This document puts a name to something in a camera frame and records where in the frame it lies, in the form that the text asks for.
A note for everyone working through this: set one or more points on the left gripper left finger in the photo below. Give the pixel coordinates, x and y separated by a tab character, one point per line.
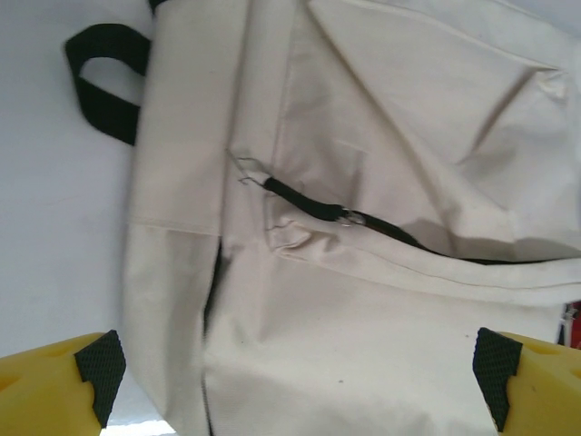
45	390

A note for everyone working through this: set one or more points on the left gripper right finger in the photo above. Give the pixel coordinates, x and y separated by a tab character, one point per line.
544	390

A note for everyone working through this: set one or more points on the cream fabric backpack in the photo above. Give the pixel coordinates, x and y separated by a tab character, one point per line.
363	91

